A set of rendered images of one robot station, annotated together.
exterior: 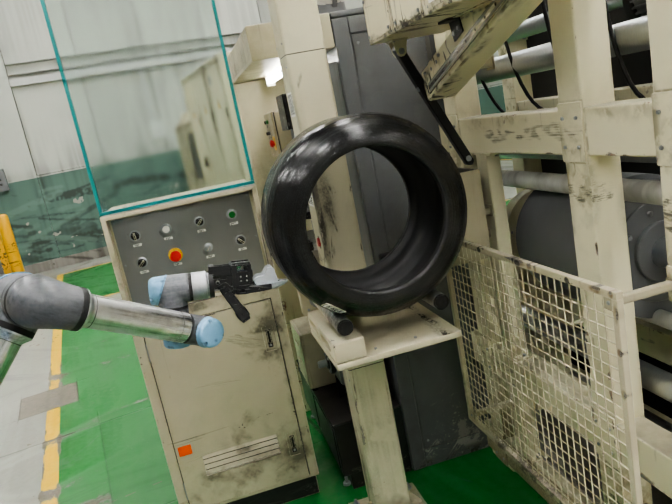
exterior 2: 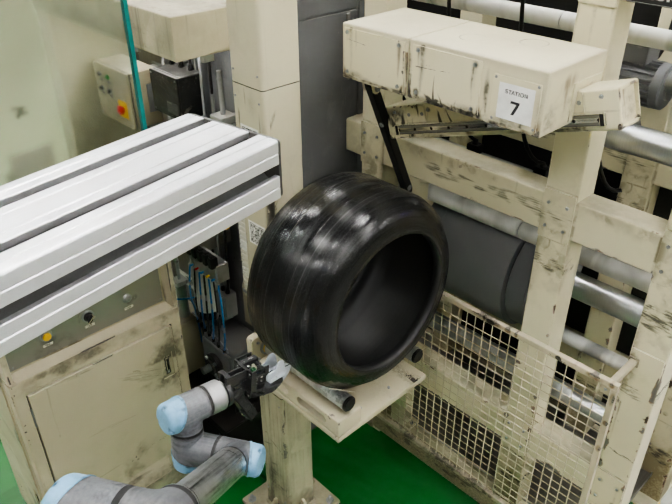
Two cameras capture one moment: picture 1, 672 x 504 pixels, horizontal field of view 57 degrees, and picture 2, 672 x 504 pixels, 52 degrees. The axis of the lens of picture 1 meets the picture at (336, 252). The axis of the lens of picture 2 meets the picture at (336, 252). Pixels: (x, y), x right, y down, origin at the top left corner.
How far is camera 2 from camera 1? 1.17 m
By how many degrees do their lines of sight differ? 35
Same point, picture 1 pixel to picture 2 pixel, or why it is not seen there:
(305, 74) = (278, 112)
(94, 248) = not seen: outside the picture
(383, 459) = (298, 464)
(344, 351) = (345, 424)
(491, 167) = (422, 191)
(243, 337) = (141, 371)
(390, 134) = (414, 221)
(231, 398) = (126, 435)
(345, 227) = not seen: hidden behind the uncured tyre
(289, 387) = not seen: hidden behind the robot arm
